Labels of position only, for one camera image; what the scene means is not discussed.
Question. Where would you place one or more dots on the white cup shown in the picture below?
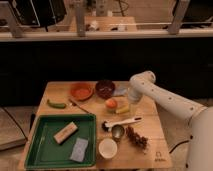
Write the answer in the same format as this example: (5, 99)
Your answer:
(107, 148)

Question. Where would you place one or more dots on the blue grey sponge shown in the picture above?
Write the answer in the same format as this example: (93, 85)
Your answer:
(120, 91)

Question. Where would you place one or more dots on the wooden block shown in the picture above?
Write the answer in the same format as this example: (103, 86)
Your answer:
(64, 133)

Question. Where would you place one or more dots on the white handled dish brush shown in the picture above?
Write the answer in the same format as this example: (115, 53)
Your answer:
(106, 126)

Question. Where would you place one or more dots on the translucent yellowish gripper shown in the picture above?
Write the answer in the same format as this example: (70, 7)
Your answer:
(132, 108)

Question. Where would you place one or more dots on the small metal cup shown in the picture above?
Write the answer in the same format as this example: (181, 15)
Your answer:
(117, 132)

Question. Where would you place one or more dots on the dark maroon bowl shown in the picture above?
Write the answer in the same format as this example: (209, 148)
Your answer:
(104, 88)

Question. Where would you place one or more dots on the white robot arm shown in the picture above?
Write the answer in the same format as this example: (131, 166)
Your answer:
(197, 116)

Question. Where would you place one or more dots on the grey board at left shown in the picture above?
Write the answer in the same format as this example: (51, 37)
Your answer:
(12, 134)

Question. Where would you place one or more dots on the green plastic tray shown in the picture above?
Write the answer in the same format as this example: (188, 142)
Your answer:
(45, 153)

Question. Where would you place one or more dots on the metal fork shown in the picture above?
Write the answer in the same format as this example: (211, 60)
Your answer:
(77, 105)

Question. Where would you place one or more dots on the orange red bowl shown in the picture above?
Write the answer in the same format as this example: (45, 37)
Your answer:
(81, 91)

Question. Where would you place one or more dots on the orange peach fruit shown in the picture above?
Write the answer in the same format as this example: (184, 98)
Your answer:
(111, 104)

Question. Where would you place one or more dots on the green cucumber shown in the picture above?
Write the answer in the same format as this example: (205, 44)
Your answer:
(56, 105)

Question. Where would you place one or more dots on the yellow banana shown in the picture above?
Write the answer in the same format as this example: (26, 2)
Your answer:
(123, 109)

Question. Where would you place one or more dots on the blue grey cloth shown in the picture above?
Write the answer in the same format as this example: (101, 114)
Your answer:
(79, 149)

